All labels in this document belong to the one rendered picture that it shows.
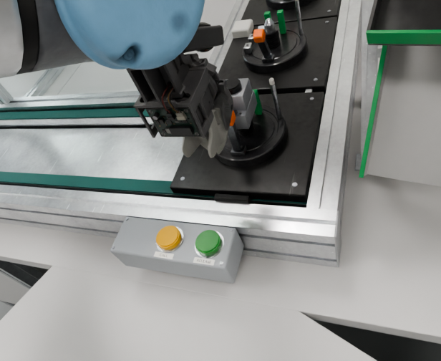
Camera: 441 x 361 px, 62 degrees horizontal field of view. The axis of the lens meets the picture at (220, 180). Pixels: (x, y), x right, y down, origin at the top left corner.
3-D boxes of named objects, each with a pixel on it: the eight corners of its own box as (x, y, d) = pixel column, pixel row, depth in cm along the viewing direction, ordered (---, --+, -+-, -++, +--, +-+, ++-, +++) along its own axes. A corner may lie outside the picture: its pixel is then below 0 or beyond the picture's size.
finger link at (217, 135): (207, 177, 52) (185, 131, 45) (219, 146, 55) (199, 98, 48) (228, 178, 50) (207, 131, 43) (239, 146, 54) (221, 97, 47)
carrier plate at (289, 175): (307, 203, 58) (306, 195, 56) (173, 193, 67) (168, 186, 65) (324, 99, 71) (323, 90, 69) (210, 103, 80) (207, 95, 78)
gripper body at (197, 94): (152, 142, 45) (102, 58, 36) (176, 94, 50) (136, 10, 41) (209, 142, 42) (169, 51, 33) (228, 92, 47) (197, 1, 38)
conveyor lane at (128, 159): (313, 231, 64) (307, 198, 57) (-14, 198, 97) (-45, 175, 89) (330, 117, 80) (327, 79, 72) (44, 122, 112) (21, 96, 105)
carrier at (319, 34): (325, 94, 71) (321, 36, 62) (212, 99, 81) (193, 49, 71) (337, 23, 85) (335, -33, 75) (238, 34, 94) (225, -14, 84)
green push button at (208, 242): (219, 260, 56) (215, 253, 54) (195, 256, 57) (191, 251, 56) (226, 236, 58) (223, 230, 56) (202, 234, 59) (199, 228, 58)
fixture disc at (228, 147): (279, 169, 61) (277, 161, 59) (202, 166, 66) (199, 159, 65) (293, 110, 68) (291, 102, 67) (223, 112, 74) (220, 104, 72)
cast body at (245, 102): (249, 130, 60) (238, 97, 55) (224, 130, 62) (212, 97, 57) (260, 95, 65) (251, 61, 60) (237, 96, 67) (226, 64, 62)
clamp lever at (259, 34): (272, 59, 75) (262, 36, 69) (262, 60, 76) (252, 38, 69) (273, 44, 76) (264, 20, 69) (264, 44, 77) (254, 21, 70)
